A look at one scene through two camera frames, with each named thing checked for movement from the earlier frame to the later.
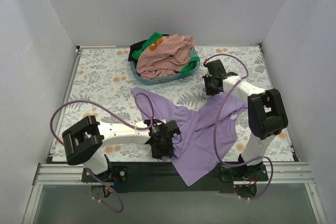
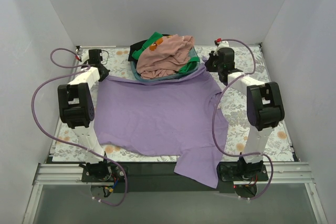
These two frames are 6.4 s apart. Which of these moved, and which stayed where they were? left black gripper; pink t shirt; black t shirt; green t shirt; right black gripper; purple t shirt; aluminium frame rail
Moved: left black gripper; right black gripper; purple t shirt
Stayed: green t shirt; black t shirt; aluminium frame rail; pink t shirt
